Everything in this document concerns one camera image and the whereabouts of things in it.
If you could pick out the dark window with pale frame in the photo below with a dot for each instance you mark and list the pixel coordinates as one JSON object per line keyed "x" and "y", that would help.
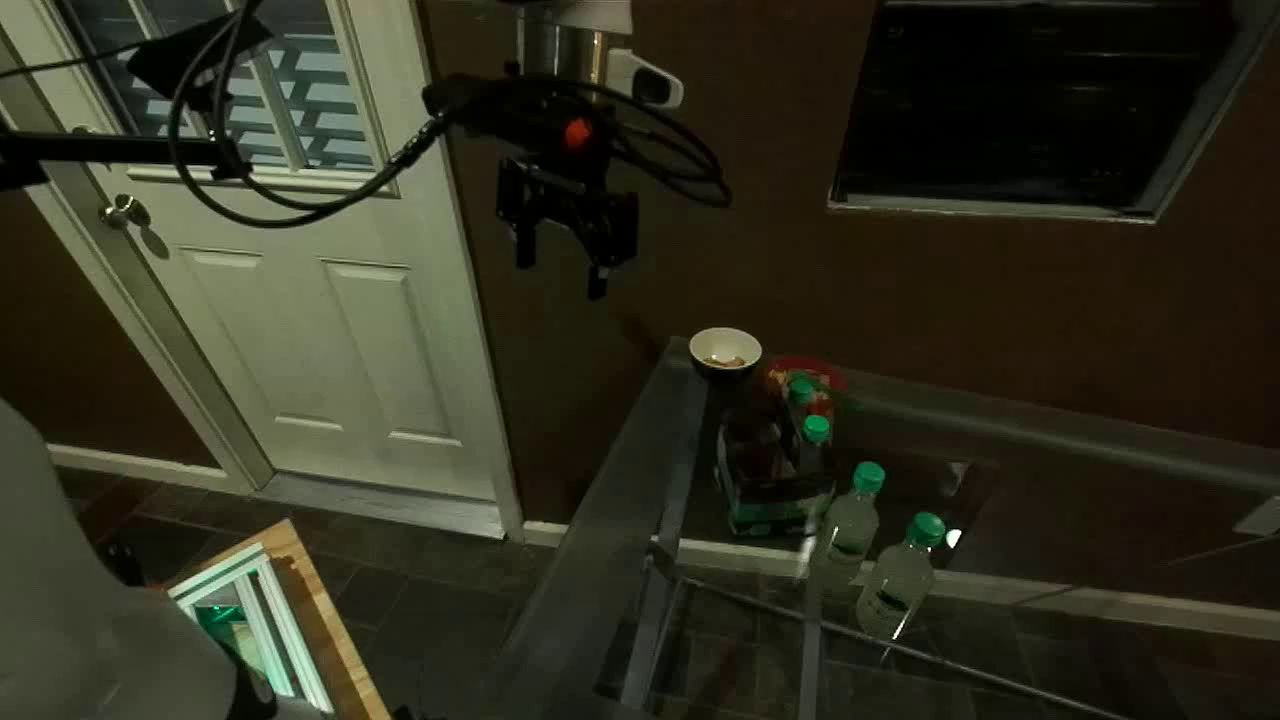
{"x": 1040, "y": 94}

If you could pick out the white panelled door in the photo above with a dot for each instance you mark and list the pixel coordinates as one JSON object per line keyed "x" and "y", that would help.
{"x": 361, "y": 347}

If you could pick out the black external camera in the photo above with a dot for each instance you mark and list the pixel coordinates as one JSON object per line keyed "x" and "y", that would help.
{"x": 203, "y": 54}

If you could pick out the silver door knob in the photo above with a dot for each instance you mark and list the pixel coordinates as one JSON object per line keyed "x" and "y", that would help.
{"x": 125, "y": 209}

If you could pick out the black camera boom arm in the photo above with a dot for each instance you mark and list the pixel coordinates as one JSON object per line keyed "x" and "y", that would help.
{"x": 106, "y": 154}

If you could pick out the red bowl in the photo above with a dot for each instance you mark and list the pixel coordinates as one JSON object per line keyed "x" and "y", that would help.
{"x": 819, "y": 372}

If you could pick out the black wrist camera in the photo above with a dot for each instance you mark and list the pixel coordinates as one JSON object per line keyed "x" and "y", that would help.
{"x": 472, "y": 101}

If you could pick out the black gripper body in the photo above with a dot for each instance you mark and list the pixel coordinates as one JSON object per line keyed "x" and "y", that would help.
{"x": 567, "y": 145}

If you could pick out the grey chair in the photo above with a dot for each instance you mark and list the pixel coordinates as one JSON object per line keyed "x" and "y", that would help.
{"x": 82, "y": 603}

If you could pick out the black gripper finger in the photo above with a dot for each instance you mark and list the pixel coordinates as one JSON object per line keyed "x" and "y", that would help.
{"x": 608, "y": 243}
{"x": 521, "y": 223}

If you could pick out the white bowl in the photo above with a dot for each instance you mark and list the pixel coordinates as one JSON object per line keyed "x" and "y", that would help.
{"x": 724, "y": 348}

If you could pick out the glass table with metal frame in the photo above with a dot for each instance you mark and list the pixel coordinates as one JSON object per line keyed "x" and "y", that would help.
{"x": 649, "y": 626}

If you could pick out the wooden framed glass panel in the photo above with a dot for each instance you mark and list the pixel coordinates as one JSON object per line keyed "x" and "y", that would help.
{"x": 316, "y": 621}

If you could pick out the clear bottle with green cap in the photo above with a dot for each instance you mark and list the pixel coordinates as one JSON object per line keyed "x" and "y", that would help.
{"x": 900, "y": 576}
{"x": 853, "y": 520}

